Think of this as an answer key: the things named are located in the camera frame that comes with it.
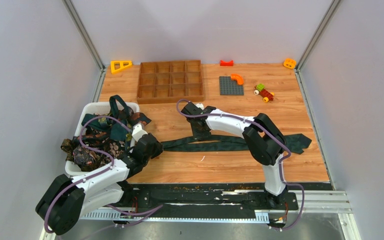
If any orange curved block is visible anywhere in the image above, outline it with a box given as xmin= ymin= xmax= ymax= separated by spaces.
xmin=230 ymin=73 xmax=244 ymax=86

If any pile of patterned ties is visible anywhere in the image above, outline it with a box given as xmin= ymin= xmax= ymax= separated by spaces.
xmin=60 ymin=95 xmax=151 ymax=172

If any dark green leaf tie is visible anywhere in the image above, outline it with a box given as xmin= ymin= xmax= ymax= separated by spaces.
xmin=161 ymin=133 xmax=312 ymax=155

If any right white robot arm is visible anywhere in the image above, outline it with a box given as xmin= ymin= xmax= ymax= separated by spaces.
xmin=176 ymin=99 xmax=292 ymax=209

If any wooden compartment tray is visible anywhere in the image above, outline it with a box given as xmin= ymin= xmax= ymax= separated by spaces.
xmin=136 ymin=60 xmax=206 ymax=105

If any orange round block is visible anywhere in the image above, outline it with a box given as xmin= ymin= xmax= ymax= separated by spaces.
xmin=283 ymin=58 xmax=297 ymax=70

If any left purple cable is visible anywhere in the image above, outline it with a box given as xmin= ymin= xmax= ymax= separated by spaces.
xmin=43 ymin=115 xmax=137 ymax=235

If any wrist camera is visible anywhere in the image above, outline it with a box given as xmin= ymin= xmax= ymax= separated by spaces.
xmin=195 ymin=103 xmax=205 ymax=110
xmin=130 ymin=123 xmax=148 ymax=147

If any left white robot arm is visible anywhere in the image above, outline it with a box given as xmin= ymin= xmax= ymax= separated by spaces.
xmin=35 ymin=133 xmax=163 ymax=235

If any red plastic block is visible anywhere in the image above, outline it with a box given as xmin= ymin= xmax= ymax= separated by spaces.
xmin=219 ymin=60 xmax=235 ymax=67

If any yellow triangular block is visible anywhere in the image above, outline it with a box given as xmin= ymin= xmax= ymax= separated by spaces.
xmin=110 ymin=60 xmax=133 ymax=75

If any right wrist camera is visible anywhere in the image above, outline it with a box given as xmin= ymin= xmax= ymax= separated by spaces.
xmin=195 ymin=103 xmax=205 ymax=110

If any toy brick car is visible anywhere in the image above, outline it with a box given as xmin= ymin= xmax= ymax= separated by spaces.
xmin=253 ymin=83 xmax=274 ymax=103

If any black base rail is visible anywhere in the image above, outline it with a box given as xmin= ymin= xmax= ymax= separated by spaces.
xmin=100 ymin=181 xmax=301 ymax=221

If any white plastic basket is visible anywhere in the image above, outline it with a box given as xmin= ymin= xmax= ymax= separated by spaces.
xmin=64 ymin=101 xmax=141 ymax=177

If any grey studded baseplate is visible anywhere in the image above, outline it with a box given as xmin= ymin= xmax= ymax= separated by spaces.
xmin=219 ymin=76 xmax=244 ymax=96

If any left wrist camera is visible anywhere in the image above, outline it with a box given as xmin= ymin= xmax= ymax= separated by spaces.
xmin=130 ymin=123 xmax=148 ymax=147

